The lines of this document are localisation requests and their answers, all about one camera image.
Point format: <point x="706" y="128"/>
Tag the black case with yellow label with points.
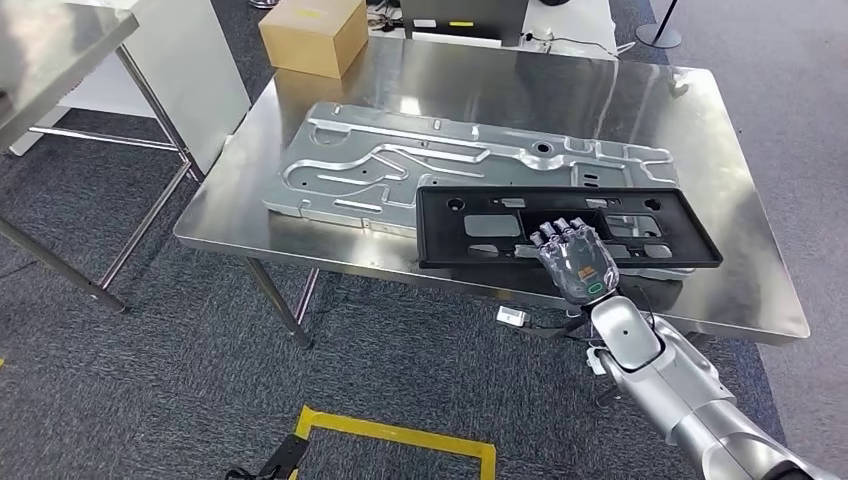
<point x="464" y="16"/>

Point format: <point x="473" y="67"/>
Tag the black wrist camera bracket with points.
<point x="288" y="457"/>
<point x="556" y="329"/>

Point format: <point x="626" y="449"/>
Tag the black stanchion with round base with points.
<point x="659" y="36"/>

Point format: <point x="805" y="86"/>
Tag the black plastic plate frame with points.
<point x="437" y="232"/>

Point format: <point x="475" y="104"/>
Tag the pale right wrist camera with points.
<point x="511" y="316"/>

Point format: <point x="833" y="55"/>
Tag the cardboard box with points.
<point x="311" y="33"/>

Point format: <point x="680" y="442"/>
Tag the stamped metal panel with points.
<point x="344" y="166"/>

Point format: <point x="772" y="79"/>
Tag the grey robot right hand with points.
<point x="580" y="268"/>

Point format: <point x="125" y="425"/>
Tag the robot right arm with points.
<point x="669" y="391"/>

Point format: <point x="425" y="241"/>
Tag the steel table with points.
<point x="53" y="53"/>

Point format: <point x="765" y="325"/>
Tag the black left wrist camera bracket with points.
<point x="288" y="457"/>

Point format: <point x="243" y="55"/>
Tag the white cabinet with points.
<point x="192" y="79"/>

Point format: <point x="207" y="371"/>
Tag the black right wrist camera bracket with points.
<point x="556" y="329"/>

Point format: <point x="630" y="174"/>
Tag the yellow floor tape square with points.
<point x="397" y="434"/>

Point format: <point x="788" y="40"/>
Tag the steel workbench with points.
<point x="464" y="79"/>

